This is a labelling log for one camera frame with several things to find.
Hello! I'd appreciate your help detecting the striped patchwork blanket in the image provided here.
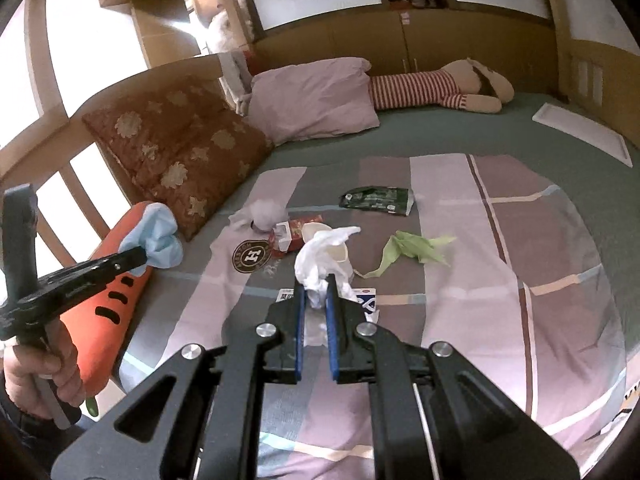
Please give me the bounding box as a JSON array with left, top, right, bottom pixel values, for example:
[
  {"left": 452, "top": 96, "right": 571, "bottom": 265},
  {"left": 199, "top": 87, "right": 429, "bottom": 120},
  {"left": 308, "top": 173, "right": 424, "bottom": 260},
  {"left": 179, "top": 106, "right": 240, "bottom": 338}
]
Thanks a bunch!
[{"left": 115, "top": 152, "right": 628, "bottom": 480}]

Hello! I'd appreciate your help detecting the person's left hand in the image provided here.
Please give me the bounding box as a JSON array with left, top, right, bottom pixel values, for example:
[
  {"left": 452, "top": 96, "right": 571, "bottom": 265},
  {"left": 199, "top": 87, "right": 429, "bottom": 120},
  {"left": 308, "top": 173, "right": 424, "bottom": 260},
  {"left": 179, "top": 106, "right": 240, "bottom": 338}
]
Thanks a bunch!
[{"left": 2, "top": 320, "right": 83, "bottom": 421}]

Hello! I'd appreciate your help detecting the pink pillow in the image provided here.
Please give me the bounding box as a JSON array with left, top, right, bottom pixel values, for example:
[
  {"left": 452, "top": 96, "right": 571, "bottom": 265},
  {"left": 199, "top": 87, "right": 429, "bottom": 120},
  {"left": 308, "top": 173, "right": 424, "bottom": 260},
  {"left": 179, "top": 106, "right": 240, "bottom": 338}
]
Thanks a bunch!
[{"left": 247, "top": 57, "right": 381, "bottom": 143}]

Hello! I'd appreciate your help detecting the orange carrot plush pillow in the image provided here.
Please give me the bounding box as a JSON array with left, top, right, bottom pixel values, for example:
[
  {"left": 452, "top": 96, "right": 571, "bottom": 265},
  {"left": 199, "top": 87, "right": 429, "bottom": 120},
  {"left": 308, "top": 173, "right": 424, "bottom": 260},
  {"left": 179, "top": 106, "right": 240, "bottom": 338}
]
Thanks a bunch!
[{"left": 57, "top": 201, "right": 173, "bottom": 413}]

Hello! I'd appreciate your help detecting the striped plush doll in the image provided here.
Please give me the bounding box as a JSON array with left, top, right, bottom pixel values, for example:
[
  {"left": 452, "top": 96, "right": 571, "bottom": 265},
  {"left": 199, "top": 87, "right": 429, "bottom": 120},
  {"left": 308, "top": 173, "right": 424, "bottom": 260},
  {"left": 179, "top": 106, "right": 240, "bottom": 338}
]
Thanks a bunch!
[{"left": 369, "top": 57, "right": 516, "bottom": 113}]

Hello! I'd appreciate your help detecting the red packet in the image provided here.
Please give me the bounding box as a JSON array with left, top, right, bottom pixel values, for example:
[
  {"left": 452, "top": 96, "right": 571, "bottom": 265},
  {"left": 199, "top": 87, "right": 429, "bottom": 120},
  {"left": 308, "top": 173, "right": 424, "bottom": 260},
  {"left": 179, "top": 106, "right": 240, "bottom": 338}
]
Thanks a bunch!
[{"left": 269, "top": 214, "right": 323, "bottom": 253}]

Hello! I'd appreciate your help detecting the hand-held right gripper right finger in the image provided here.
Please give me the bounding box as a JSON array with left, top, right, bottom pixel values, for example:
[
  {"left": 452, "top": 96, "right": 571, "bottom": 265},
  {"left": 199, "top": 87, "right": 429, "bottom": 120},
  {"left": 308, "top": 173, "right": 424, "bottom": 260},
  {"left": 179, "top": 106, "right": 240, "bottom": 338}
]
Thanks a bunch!
[{"left": 325, "top": 272, "right": 576, "bottom": 480}]

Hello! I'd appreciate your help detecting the green bed sheet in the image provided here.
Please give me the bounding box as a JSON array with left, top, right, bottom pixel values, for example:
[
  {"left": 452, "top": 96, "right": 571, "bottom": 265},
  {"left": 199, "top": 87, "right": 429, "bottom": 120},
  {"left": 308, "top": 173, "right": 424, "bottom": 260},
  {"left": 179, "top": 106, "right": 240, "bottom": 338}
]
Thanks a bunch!
[{"left": 252, "top": 91, "right": 640, "bottom": 361}]

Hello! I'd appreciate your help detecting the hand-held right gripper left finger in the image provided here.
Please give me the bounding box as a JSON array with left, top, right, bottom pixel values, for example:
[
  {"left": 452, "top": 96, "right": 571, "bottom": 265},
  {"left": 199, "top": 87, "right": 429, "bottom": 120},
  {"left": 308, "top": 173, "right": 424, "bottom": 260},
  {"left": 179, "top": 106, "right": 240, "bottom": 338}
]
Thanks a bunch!
[{"left": 50, "top": 280, "right": 308, "bottom": 480}]

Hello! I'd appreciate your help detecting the wooden bed frame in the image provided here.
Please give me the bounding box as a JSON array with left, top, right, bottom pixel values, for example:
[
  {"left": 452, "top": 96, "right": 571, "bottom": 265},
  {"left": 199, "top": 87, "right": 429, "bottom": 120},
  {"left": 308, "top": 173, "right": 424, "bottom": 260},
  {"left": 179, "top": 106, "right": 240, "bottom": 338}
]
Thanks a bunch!
[{"left": 0, "top": 0, "right": 640, "bottom": 411}]

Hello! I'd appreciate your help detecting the dark green packet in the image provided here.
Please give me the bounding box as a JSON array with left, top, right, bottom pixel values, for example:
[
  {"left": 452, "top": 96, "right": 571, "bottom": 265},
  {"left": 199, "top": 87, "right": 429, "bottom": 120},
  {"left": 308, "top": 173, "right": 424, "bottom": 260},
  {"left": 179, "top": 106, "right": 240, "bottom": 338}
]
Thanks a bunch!
[{"left": 339, "top": 186, "right": 415, "bottom": 216}]

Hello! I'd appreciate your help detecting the white stuffed bag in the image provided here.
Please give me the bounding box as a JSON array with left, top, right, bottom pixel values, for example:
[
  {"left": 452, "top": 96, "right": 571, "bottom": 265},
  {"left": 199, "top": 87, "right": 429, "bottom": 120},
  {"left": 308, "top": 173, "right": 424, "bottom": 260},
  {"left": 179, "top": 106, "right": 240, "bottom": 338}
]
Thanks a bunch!
[{"left": 207, "top": 7, "right": 246, "bottom": 53}]

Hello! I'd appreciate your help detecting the light green wrapper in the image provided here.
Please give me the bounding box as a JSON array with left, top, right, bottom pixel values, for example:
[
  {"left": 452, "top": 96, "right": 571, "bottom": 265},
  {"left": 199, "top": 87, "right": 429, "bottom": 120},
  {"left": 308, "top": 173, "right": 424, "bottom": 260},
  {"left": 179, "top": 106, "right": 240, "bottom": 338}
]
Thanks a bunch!
[{"left": 362, "top": 230, "right": 457, "bottom": 278}]

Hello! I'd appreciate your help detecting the white blue medicine box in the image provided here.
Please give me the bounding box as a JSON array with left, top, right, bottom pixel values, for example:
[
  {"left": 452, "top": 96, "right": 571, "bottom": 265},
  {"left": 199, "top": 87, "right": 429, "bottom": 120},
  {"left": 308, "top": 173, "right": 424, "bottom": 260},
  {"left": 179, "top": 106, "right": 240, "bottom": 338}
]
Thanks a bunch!
[{"left": 277, "top": 287, "right": 381, "bottom": 323}]

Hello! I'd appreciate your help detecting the white flat board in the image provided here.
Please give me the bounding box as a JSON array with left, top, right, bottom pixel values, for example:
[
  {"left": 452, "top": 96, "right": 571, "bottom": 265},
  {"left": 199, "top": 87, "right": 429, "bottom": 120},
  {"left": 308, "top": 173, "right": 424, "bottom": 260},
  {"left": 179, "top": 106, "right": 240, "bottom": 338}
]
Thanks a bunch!
[{"left": 531, "top": 102, "right": 633, "bottom": 167}]

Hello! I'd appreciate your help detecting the white paper cup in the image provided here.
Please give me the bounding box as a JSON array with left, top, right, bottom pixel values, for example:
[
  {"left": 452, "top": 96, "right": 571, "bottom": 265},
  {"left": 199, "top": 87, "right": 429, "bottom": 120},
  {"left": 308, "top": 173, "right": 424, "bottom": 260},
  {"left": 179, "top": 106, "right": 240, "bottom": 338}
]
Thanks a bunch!
[{"left": 301, "top": 223, "right": 353, "bottom": 266}]

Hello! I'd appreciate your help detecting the white tissue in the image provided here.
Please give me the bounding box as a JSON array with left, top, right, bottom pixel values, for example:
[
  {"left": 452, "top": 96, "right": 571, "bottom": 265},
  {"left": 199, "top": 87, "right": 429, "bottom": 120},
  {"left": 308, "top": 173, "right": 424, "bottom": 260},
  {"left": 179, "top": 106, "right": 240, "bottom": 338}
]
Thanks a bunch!
[
  {"left": 229, "top": 199, "right": 291, "bottom": 233},
  {"left": 294, "top": 226, "right": 362, "bottom": 309}
]

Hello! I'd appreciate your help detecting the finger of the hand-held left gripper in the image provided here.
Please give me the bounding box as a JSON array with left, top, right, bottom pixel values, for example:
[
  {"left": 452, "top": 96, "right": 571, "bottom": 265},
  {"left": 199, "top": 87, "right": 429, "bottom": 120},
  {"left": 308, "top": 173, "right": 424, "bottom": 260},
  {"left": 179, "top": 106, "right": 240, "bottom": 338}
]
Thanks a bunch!
[{"left": 100, "top": 248, "right": 149, "bottom": 288}]

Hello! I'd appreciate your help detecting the brown floral cushion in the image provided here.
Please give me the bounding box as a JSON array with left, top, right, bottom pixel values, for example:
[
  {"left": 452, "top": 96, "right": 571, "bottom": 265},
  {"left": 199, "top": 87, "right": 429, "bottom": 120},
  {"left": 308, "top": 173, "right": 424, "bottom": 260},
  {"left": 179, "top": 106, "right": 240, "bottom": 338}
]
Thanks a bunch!
[{"left": 81, "top": 76, "right": 275, "bottom": 242}]

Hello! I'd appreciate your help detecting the white folded cloth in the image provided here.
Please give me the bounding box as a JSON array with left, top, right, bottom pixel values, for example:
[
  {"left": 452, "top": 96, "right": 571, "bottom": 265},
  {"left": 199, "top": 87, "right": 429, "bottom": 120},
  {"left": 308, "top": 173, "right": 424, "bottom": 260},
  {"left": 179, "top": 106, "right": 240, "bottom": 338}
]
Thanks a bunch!
[{"left": 220, "top": 52, "right": 253, "bottom": 111}]

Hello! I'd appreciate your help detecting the person's left forearm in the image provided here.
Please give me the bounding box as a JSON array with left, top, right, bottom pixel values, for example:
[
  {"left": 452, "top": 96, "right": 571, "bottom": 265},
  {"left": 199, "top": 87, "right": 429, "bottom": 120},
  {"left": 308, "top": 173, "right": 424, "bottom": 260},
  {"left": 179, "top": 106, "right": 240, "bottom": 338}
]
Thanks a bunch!
[{"left": 0, "top": 390, "right": 71, "bottom": 456}]

